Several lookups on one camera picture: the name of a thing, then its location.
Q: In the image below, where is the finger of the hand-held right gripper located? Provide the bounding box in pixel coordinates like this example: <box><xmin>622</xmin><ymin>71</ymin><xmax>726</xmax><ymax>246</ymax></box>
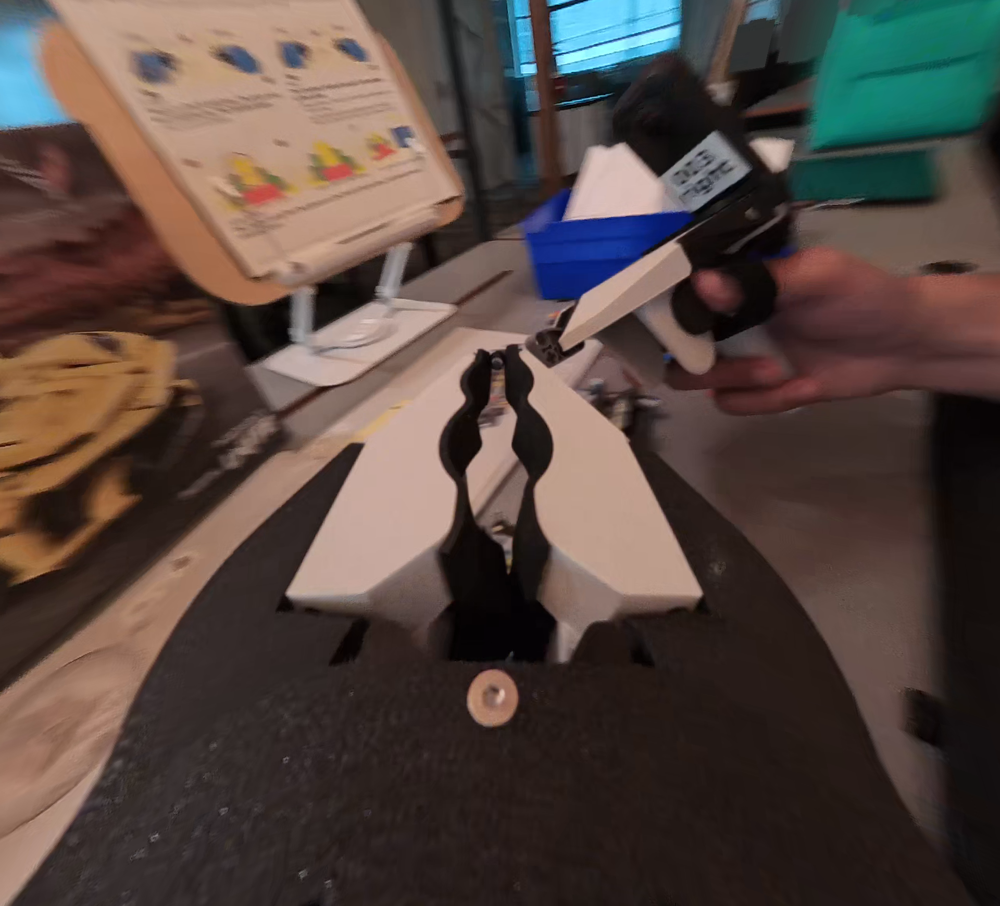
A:
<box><xmin>558</xmin><ymin>242</ymin><xmax>694</xmax><ymax>353</ymax></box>

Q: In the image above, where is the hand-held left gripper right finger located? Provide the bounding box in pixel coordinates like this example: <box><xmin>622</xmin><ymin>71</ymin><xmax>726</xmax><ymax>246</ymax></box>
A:
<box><xmin>504</xmin><ymin>344</ymin><xmax>704</xmax><ymax>663</ymax></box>

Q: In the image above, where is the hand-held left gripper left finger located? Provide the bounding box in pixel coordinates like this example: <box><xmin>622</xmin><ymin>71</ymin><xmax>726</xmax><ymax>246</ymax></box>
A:
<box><xmin>285</xmin><ymin>350</ymin><xmax>509</xmax><ymax>663</ymax></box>

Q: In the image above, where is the grey lego car chassis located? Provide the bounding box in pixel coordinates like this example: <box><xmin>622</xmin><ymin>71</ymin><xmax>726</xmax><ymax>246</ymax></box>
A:
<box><xmin>582</xmin><ymin>375</ymin><xmax>667</xmax><ymax>424</ymax></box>

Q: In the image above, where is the lego instruction booklet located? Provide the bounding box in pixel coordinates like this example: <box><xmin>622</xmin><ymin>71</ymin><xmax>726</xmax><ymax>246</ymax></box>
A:
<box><xmin>0</xmin><ymin>328</ymin><xmax>606</xmax><ymax>884</ymax></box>

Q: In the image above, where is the lego set box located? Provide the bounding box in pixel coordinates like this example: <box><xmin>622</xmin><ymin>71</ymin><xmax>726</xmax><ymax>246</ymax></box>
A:
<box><xmin>0</xmin><ymin>125</ymin><xmax>290</xmax><ymax>681</ymax></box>

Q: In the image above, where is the person's right hand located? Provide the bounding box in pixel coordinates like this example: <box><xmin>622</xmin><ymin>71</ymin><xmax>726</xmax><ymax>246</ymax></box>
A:
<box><xmin>666</xmin><ymin>246</ymin><xmax>917</xmax><ymax>417</ymax></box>

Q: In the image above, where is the blue plastic bin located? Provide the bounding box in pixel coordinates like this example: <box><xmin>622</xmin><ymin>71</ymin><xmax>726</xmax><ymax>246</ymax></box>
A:
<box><xmin>522</xmin><ymin>187</ymin><xmax>696</xmax><ymax>301</ymax></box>

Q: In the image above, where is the white paper stack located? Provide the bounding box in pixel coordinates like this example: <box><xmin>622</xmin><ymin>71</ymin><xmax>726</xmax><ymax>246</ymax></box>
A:
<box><xmin>562</xmin><ymin>144</ymin><xmax>689</xmax><ymax>221</ymax></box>

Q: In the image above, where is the white folding stand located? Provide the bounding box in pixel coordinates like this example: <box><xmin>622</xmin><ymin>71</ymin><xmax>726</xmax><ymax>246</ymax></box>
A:
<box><xmin>261</xmin><ymin>242</ymin><xmax>458</xmax><ymax>387</ymax></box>

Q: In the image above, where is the printed instruction sheet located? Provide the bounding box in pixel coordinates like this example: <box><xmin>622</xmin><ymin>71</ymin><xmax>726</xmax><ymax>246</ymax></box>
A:
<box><xmin>0</xmin><ymin>0</ymin><xmax>462</xmax><ymax>284</ymax></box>

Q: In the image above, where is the brown wooden post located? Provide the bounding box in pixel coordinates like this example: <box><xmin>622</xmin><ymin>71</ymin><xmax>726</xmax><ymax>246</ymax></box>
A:
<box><xmin>511</xmin><ymin>0</ymin><xmax>565</xmax><ymax>198</ymax></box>

